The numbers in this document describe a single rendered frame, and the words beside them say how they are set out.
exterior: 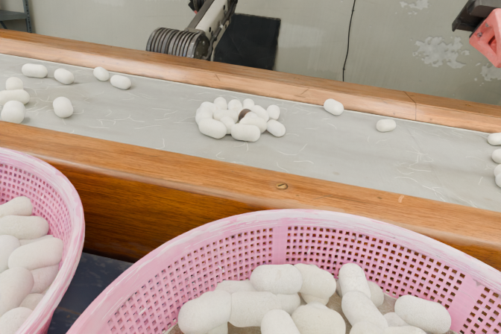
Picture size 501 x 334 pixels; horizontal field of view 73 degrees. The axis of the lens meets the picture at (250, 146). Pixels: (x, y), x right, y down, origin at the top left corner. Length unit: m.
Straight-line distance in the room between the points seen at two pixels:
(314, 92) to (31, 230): 0.47
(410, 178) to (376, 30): 2.21
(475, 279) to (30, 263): 0.28
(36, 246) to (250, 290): 0.14
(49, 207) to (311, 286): 0.20
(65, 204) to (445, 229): 0.27
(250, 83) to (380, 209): 0.39
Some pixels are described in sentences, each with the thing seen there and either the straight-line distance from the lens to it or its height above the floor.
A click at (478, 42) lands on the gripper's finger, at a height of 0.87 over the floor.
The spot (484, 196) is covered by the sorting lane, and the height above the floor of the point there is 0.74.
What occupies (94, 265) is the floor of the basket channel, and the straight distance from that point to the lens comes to 0.34.
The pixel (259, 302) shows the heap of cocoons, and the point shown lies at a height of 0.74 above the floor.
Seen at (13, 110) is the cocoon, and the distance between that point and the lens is 0.45.
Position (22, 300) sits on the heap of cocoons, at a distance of 0.25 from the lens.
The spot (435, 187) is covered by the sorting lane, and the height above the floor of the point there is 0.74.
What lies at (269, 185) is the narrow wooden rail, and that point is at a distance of 0.28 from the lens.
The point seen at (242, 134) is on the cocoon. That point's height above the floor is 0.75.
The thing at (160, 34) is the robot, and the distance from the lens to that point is 0.88.
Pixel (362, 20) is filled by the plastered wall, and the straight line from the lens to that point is 2.55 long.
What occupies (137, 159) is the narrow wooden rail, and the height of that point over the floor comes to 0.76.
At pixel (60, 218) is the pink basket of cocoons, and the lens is 0.27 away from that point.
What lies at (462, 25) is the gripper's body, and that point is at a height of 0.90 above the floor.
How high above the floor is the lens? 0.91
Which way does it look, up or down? 25 degrees down
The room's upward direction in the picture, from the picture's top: 8 degrees clockwise
